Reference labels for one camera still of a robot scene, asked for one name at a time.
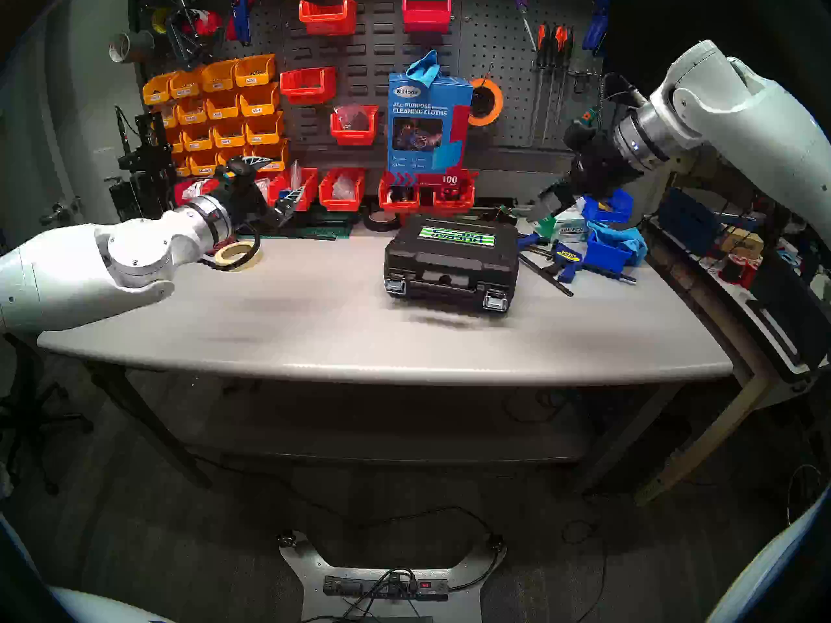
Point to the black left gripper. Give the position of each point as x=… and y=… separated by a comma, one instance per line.
x=250, y=193

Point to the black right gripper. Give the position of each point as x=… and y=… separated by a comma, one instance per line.
x=604, y=167

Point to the black plastic tool box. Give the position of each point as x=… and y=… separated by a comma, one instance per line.
x=448, y=265

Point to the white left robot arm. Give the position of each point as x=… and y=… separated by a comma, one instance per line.
x=65, y=271

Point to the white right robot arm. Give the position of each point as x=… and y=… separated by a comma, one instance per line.
x=746, y=122

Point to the green tissue box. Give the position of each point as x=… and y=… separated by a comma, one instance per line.
x=571, y=229

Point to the blue cleaning cloths box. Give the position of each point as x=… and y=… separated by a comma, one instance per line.
x=432, y=141

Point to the brown cardboard box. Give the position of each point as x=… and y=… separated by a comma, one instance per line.
x=740, y=242

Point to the clear plastic parts bag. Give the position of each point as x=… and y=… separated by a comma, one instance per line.
x=350, y=117
x=343, y=188
x=295, y=177

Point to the green cutting mat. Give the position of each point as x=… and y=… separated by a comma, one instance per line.
x=324, y=229

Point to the blue plastic clamp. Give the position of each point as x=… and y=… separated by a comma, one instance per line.
x=529, y=240

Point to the yellow flat item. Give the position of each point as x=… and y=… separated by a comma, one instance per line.
x=608, y=205

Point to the yellow parts bin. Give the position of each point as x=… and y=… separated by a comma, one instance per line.
x=260, y=102
x=223, y=107
x=167, y=117
x=183, y=167
x=158, y=91
x=198, y=139
x=229, y=137
x=175, y=141
x=191, y=112
x=227, y=153
x=186, y=86
x=272, y=151
x=264, y=132
x=203, y=166
x=254, y=73
x=219, y=78

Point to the blue bar clamp yellow label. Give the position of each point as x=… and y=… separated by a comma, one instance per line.
x=568, y=258

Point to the blue plastic bin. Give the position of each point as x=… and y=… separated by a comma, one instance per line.
x=617, y=214
x=604, y=255

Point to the teal cloth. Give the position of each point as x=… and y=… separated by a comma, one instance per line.
x=630, y=239

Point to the black tape roll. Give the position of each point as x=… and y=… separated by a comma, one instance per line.
x=371, y=226

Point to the cream masking tape roll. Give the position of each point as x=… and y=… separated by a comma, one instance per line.
x=224, y=255

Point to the orange tape roll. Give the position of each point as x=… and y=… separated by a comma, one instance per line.
x=496, y=102

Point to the dark blue case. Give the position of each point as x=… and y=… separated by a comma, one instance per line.
x=682, y=219

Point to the orange black screwdriver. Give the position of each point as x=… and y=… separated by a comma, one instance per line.
x=568, y=44
x=541, y=41
x=558, y=42

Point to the blue spring clamp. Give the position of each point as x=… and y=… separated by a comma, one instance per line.
x=597, y=24

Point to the blue microfibre cloth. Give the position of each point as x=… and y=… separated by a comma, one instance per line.
x=425, y=67

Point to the red and black spool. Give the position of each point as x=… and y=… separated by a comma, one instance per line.
x=740, y=271

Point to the black monitor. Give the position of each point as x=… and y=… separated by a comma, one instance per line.
x=649, y=18

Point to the yellow tape roll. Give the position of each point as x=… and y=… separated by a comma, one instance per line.
x=157, y=21

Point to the black flat tray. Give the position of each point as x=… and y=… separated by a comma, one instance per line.
x=785, y=317

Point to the black office chair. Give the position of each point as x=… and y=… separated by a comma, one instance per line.
x=45, y=427

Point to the black power strip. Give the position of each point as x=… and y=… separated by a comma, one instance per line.
x=344, y=587

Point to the dark grey triangular frame tool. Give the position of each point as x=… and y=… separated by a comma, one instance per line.
x=185, y=44

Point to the grey duct tape roll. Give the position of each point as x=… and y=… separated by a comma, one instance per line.
x=139, y=44

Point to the dark metal workbench frame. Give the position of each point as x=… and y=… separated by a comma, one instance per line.
x=144, y=420

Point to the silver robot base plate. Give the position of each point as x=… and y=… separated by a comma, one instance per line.
x=305, y=570

